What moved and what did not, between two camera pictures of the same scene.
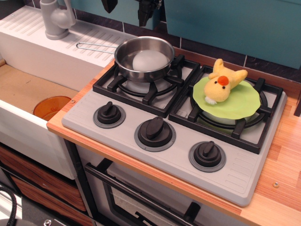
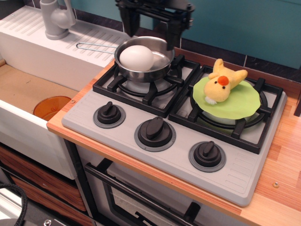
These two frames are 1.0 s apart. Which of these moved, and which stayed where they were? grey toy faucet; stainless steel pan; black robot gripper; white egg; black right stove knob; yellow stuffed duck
Moved: black robot gripper; white egg
Stayed: yellow stuffed duck; stainless steel pan; grey toy faucet; black right stove knob
